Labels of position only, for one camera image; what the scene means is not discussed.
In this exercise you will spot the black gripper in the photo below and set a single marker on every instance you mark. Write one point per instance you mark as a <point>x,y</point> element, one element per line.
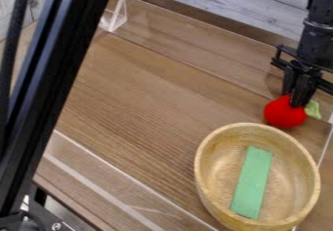
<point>304,62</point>

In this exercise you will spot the red plush strawberry toy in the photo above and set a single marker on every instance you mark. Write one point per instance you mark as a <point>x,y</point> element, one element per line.
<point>282,115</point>

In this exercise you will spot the wooden bowl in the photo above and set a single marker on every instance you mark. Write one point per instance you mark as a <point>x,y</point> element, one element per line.
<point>294,182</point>

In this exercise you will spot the green rectangular block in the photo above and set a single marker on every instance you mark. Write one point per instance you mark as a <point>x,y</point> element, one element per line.
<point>252,183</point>

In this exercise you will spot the clear acrylic corner bracket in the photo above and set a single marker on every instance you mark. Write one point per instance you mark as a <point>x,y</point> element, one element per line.
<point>114,18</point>

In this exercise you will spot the clear acrylic front wall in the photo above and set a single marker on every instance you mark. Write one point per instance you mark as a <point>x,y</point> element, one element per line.
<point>105,195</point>

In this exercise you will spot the black metal table mount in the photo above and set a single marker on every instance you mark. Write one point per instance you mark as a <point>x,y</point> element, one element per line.
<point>34,217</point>

